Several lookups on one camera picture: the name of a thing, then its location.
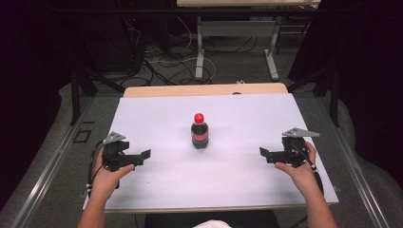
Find black horizontal bar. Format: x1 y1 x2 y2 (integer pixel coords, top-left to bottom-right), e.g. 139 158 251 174
51 7 355 16

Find white table mat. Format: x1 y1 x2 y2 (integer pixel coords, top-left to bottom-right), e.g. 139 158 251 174
83 93 340 212

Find person's left hand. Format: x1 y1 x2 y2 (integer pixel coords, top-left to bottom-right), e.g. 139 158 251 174
89 146 137 202

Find cola bottle with red cap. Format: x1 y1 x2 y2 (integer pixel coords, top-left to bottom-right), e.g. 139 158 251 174
190 112 210 150

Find person's right hand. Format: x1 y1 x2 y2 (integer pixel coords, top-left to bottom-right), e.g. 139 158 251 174
274 141 319 196

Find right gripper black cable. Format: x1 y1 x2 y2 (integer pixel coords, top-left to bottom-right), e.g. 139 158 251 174
293 143 325 195

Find dark curtain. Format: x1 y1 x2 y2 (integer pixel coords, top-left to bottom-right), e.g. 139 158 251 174
0 0 80 210
288 0 403 189

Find person's white shirt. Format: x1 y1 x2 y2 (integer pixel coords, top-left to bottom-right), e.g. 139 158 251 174
192 219 233 228

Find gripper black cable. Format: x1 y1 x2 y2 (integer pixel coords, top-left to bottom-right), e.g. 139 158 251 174
85 140 106 198
293 143 325 195

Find white floor cable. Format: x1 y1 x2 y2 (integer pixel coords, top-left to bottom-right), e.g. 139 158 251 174
148 16 218 85

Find black equipment rack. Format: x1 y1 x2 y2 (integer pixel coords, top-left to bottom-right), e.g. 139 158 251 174
77 13 145 74

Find white desk with metal legs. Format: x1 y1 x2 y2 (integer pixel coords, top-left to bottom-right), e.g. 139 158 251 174
176 0 321 82

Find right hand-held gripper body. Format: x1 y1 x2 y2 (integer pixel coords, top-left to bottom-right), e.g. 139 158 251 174
278 126 321 169

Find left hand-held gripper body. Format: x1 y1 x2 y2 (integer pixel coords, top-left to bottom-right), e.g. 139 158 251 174
102 131 131 173

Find aluminium floor rail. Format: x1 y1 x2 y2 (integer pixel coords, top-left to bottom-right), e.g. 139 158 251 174
10 96 96 228
316 97 392 228

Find black metal stand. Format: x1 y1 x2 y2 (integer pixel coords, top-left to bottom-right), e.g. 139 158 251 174
68 60 126 126
286 61 342 128

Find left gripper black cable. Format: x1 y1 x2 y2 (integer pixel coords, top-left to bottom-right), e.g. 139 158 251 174
85 140 106 198

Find black floor cables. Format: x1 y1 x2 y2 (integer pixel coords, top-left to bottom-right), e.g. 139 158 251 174
120 18 259 87

